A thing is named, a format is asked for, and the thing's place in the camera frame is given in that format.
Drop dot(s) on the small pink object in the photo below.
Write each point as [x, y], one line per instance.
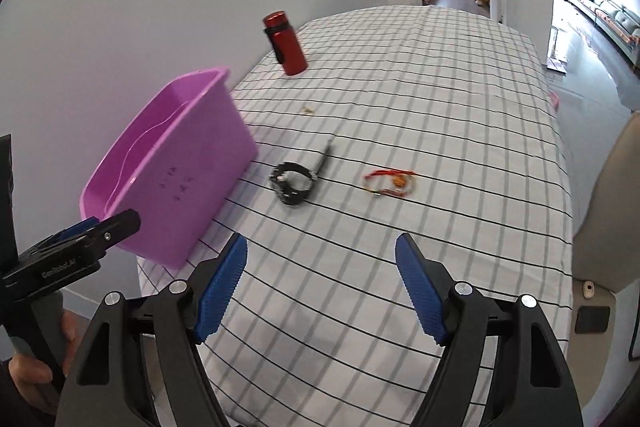
[553, 99]

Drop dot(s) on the red water bottle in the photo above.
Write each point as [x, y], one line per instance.
[290, 47]

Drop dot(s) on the black wrist watch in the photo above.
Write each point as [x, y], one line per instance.
[295, 196]

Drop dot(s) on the grey sofa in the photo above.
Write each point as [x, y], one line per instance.
[622, 22]

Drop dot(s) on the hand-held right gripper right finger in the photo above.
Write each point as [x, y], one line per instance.
[422, 292]

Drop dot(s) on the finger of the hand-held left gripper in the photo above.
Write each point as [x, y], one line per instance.
[75, 231]
[117, 229]

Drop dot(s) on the white checked tablecloth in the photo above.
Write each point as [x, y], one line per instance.
[400, 107]

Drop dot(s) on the person's left hand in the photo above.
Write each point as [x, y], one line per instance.
[30, 377]

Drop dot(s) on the beige chair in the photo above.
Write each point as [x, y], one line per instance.
[610, 207]

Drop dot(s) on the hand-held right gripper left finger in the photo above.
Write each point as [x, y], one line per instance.
[220, 292]

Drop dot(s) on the purple plastic bin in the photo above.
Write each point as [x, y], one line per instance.
[200, 157]

